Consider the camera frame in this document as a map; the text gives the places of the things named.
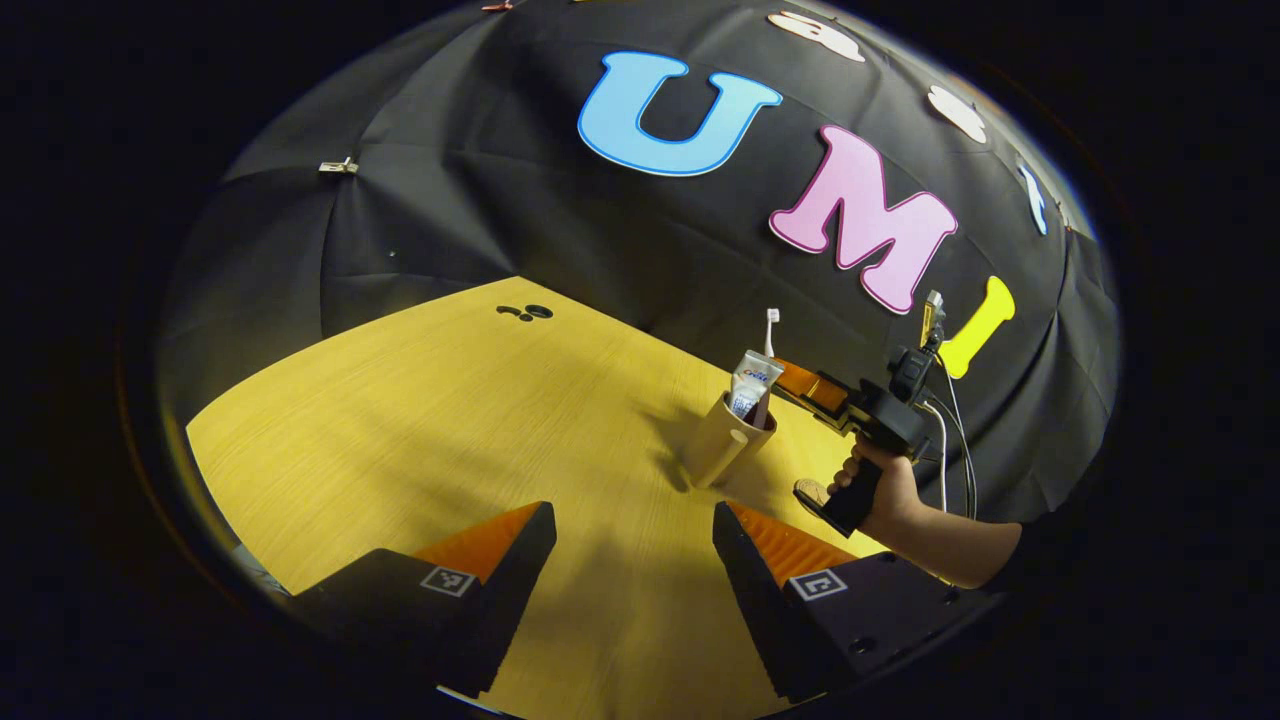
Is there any yellow wooden desktop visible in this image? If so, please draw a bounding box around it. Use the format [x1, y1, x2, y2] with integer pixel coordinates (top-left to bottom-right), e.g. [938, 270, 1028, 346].
[185, 276, 951, 719]

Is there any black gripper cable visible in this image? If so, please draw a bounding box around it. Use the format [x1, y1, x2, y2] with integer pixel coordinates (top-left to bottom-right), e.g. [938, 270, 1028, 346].
[940, 368, 978, 520]

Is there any beige cup with handle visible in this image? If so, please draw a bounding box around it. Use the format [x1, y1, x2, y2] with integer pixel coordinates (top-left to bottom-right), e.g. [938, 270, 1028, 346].
[683, 392, 777, 491]

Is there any white toothpaste tube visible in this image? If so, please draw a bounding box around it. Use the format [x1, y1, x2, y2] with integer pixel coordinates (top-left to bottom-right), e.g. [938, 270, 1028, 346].
[728, 350, 785, 421]

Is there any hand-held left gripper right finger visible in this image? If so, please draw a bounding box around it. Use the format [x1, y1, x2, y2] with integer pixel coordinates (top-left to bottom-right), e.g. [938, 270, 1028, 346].
[712, 502, 986, 705]

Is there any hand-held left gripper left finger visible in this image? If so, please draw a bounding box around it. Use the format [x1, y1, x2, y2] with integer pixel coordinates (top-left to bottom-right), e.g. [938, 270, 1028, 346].
[290, 501, 558, 699]

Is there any black backdrop cloth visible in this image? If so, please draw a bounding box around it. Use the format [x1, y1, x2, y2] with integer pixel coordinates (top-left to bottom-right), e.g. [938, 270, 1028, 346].
[160, 0, 1121, 523]

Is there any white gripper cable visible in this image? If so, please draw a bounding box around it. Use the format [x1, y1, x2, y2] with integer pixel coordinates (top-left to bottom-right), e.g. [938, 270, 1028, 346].
[922, 398, 951, 514]

